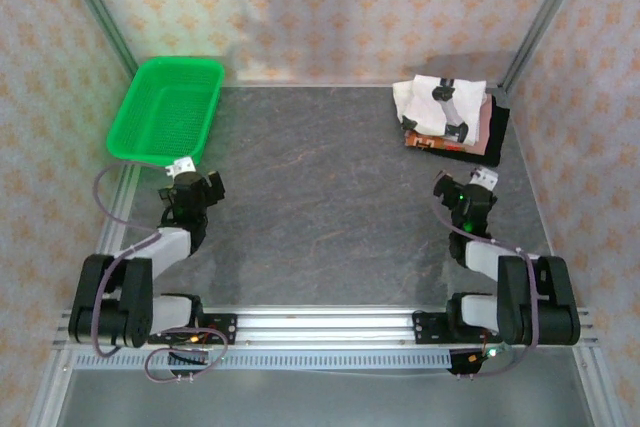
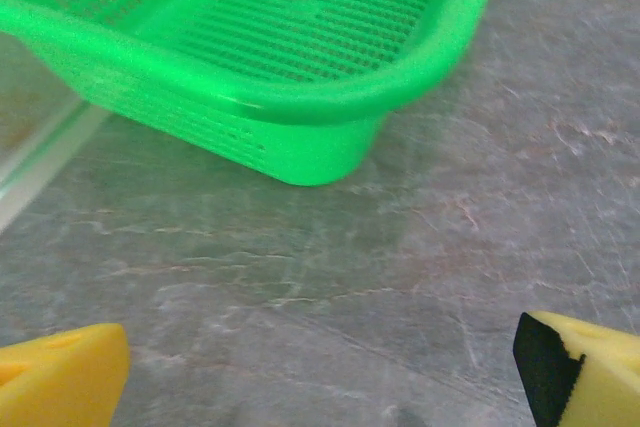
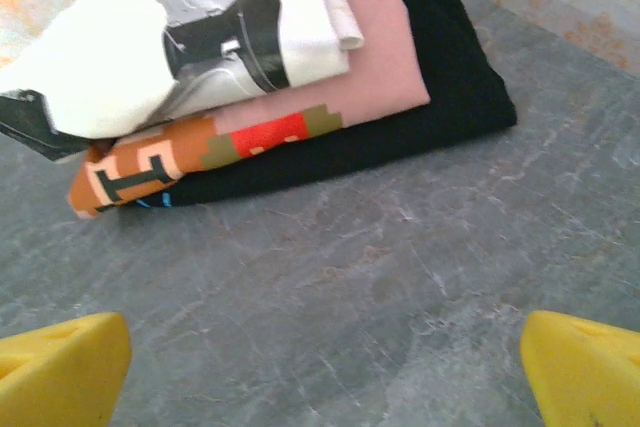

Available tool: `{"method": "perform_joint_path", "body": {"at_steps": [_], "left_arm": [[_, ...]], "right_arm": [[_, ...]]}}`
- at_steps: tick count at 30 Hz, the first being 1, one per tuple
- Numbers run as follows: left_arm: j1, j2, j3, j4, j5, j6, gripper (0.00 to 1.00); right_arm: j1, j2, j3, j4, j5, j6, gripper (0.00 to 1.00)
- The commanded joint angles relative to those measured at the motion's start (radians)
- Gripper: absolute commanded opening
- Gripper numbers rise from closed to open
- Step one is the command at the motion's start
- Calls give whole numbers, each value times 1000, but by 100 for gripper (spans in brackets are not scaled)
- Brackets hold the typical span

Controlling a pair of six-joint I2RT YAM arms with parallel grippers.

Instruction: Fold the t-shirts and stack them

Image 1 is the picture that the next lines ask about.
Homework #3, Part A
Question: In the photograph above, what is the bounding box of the white t-shirt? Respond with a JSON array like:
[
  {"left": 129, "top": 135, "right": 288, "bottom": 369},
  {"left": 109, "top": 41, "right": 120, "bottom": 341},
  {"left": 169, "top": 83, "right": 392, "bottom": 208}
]
[{"left": 391, "top": 74, "right": 489, "bottom": 144}]

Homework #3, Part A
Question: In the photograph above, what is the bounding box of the black t-shirt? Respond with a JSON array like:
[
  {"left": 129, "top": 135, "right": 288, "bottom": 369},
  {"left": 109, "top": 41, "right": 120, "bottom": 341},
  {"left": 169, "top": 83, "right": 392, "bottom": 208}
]
[{"left": 467, "top": 93, "right": 512, "bottom": 168}]

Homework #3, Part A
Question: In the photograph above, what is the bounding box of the pink printed t-shirt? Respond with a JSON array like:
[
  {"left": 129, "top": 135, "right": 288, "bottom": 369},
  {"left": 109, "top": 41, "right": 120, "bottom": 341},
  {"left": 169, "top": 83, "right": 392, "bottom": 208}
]
[{"left": 403, "top": 95, "right": 495, "bottom": 157}]

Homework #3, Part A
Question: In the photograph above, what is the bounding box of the green plastic basket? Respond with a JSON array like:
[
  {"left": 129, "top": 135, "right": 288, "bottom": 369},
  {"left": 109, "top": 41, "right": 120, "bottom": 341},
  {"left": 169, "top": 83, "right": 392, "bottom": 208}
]
[{"left": 106, "top": 56, "right": 226, "bottom": 168}]

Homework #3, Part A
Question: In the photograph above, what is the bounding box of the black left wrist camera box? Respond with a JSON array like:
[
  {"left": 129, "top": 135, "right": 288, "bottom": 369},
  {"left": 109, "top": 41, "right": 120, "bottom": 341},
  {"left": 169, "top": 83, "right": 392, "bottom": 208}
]
[{"left": 203, "top": 170, "right": 227, "bottom": 208}]

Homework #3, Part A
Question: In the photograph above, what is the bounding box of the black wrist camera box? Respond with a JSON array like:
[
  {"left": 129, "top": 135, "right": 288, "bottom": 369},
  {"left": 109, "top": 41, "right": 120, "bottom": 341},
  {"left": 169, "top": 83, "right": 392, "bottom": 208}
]
[
  {"left": 203, "top": 170, "right": 227, "bottom": 208},
  {"left": 432, "top": 171, "right": 466, "bottom": 211}
]

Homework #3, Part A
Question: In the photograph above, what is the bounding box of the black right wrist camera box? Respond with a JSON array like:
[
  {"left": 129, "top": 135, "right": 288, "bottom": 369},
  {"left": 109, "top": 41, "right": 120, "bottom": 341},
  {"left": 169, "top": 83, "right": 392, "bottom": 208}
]
[{"left": 432, "top": 171, "right": 466, "bottom": 211}]

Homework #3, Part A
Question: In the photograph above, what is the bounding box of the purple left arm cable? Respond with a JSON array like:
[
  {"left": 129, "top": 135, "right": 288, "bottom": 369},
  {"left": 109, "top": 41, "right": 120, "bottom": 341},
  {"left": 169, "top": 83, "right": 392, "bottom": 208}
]
[{"left": 91, "top": 162, "right": 176, "bottom": 359}]

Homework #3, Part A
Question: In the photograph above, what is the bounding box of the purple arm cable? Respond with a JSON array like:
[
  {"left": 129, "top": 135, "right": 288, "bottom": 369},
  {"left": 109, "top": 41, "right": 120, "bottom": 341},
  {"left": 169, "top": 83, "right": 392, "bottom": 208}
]
[
  {"left": 91, "top": 162, "right": 176, "bottom": 359},
  {"left": 432, "top": 171, "right": 544, "bottom": 353}
]

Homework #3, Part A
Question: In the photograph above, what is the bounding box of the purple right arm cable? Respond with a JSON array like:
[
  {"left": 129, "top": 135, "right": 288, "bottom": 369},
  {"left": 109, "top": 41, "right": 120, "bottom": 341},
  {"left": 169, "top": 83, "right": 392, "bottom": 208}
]
[{"left": 432, "top": 171, "right": 544, "bottom": 353}]

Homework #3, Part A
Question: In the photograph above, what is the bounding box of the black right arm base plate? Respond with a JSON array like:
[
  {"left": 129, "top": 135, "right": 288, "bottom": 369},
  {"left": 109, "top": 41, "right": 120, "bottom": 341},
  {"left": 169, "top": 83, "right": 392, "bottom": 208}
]
[{"left": 412, "top": 310, "right": 507, "bottom": 347}]

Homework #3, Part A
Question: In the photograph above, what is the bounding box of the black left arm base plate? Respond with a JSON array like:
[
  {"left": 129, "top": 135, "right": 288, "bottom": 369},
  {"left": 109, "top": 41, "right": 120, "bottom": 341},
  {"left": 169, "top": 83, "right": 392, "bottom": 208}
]
[{"left": 147, "top": 313, "right": 239, "bottom": 347}]

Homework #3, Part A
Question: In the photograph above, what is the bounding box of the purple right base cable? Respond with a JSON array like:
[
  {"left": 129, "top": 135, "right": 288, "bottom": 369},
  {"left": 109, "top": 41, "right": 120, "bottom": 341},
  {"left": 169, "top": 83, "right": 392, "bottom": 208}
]
[{"left": 457, "top": 345, "right": 524, "bottom": 381}]

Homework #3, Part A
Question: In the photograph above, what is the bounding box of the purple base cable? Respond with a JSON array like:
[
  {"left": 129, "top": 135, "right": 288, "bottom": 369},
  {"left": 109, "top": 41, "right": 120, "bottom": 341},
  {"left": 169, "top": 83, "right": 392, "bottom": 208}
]
[
  {"left": 143, "top": 327, "right": 229, "bottom": 384},
  {"left": 457, "top": 345, "right": 524, "bottom": 381}
]

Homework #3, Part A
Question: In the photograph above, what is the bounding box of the aluminium frame post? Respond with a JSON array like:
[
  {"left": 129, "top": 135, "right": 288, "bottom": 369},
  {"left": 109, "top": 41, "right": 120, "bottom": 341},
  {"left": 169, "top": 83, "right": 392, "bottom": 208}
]
[
  {"left": 52, "top": 0, "right": 140, "bottom": 82},
  {"left": 498, "top": 0, "right": 596, "bottom": 92}
]

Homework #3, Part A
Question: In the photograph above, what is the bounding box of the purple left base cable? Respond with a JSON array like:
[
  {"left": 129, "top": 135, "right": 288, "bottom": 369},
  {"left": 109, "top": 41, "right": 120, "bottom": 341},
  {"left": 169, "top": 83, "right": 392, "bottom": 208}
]
[{"left": 143, "top": 327, "right": 229, "bottom": 384}]

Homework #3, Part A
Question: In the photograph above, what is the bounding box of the aluminium mounting rail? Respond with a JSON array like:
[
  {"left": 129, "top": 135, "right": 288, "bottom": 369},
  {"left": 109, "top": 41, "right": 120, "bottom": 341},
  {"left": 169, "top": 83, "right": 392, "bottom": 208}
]
[{"left": 52, "top": 305, "right": 600, "bottom": 349}]

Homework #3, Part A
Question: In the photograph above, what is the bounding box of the grey slotted cable duct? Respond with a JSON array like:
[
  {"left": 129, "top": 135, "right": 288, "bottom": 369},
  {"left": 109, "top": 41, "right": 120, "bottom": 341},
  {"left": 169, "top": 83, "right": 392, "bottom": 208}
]
[{"left": 69, "top": 350, "right": 454, "bottom": 371}]

